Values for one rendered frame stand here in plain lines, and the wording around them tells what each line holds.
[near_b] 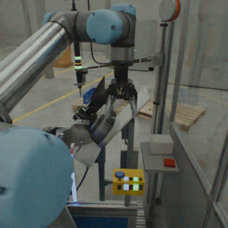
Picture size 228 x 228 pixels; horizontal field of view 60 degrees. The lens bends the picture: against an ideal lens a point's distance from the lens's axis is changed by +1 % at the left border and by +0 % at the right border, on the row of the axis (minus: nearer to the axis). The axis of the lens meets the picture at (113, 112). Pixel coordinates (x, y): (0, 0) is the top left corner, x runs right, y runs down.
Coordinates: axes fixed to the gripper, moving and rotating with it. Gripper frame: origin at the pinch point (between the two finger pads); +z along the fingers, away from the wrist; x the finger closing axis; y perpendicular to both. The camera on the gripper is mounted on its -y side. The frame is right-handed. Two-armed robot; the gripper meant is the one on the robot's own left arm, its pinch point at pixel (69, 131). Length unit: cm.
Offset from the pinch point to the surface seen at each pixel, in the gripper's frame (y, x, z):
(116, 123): -4.7, 2.4, 32.4
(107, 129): -3.9, 5.6, 25.5
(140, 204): 13, 109, 69
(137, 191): -47, 22, 14
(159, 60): -5, -36, 74
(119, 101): 215, 65, 195
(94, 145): -1.5, 15.5, 15.7
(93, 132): 0.7, 6.6, 17.2
